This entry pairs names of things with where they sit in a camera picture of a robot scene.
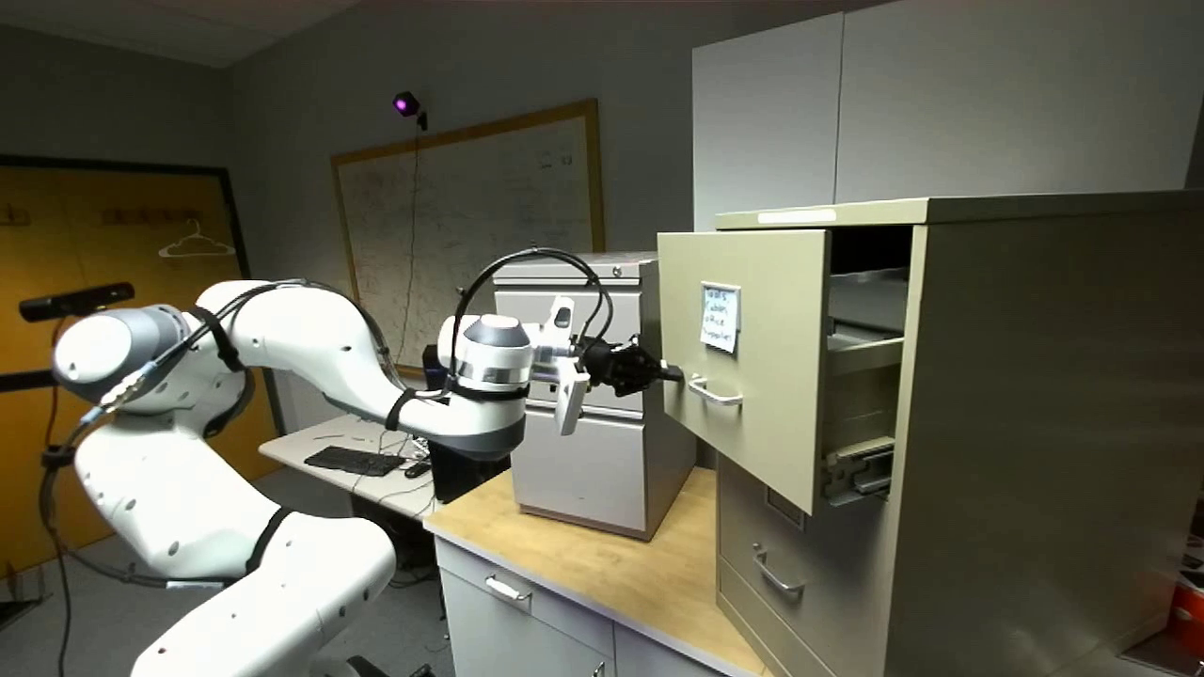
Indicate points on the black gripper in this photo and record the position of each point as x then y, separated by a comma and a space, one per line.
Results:
613, 367

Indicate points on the black computer mouse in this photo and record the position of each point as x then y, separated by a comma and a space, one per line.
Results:
415, 472

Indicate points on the wood framed whiteboard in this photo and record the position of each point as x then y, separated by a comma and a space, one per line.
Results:
489, 199

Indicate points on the red container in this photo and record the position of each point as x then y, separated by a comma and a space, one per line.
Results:
1185, 613

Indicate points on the beige metal file cabinet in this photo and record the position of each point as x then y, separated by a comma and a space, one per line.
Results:
1056, 436

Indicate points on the metal drawer slide rail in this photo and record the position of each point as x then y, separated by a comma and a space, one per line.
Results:
859, 472

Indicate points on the yellow wooden door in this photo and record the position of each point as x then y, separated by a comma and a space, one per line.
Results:
100, 251

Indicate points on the camera with purple light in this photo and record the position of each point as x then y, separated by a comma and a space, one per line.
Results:
406, 105

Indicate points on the wood top white cabinet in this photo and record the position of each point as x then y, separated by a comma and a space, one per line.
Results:
564, 551

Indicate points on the black box under desk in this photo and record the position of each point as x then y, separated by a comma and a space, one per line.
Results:
464, 475

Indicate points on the small grey metal cabinet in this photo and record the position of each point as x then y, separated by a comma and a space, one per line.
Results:
588, 475

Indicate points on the black bar camera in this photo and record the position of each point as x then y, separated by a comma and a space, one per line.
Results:
77, 301

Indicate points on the beige file cabinet drawer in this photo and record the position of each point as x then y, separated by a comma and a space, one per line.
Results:
755, 425

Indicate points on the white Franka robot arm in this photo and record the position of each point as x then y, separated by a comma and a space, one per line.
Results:
161, 491

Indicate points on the light grey desk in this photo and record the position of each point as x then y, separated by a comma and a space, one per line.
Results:
328, 441

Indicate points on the white wall cabinet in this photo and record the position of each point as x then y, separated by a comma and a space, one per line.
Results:
953, 100

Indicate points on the white paper drawer label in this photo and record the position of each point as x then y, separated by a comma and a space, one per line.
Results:
719, 317

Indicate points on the black keyboard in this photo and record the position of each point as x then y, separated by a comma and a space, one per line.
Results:
353, 461

